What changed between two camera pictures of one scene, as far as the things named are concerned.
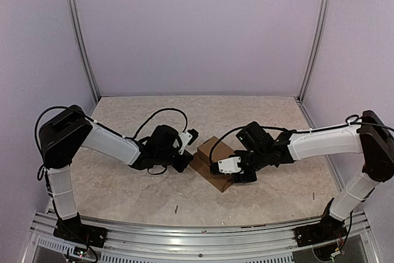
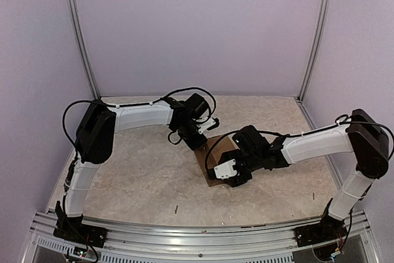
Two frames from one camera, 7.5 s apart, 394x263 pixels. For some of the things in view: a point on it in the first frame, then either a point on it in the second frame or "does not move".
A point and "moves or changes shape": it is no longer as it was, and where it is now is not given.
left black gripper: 188,158 → 196,144
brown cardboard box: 201,164 moves or changes shape
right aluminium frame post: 324,14 does not move
